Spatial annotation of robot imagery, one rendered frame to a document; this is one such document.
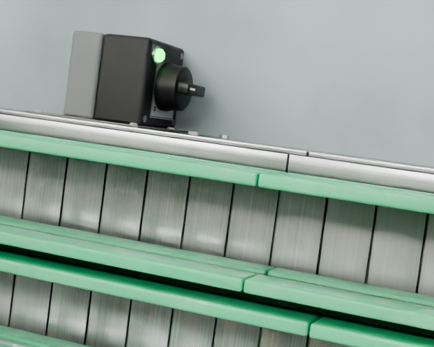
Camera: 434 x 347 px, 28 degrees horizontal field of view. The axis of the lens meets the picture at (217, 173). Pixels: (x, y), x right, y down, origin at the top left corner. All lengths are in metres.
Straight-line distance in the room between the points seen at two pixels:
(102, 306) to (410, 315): 0.28
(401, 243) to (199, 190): 0.17
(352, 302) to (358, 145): 0.24
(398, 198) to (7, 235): 0.30
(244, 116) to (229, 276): 0.26
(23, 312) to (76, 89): 0.21
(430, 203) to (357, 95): 0.25
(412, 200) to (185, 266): 0.17
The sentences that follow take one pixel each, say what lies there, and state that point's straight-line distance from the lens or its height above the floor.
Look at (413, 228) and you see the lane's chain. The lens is 0.66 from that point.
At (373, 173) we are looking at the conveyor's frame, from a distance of 0.66.
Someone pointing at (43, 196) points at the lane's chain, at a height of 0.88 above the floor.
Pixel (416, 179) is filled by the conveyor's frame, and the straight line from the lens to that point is 0.66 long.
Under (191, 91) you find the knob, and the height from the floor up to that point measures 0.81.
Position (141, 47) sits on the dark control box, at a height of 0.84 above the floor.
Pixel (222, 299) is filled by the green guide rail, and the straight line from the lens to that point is 0.63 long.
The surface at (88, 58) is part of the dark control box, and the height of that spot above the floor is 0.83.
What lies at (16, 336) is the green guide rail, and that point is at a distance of 0.76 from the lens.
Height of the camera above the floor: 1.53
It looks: 70 degrees down
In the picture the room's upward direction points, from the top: 91 degrees counter-clockwise
